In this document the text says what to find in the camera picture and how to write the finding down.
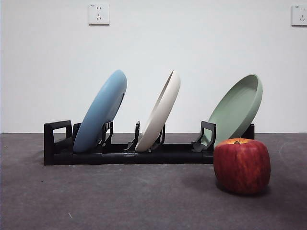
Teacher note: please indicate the blue plate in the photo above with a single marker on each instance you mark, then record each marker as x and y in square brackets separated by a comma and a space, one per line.
[98, 112]

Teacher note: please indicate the red apple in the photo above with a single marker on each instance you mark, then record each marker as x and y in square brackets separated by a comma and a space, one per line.
[242, 165]

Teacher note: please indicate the cream white plate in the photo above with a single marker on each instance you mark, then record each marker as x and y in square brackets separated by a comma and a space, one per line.
[160, 115]

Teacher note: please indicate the black plate rack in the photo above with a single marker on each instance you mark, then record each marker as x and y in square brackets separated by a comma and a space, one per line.
[144, 159]

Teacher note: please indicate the green plate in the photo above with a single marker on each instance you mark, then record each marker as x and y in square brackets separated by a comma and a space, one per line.
[235, 107]

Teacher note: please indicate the white wall socket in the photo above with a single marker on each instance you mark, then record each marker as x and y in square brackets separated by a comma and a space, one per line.
[99, 14]
[299, 15]

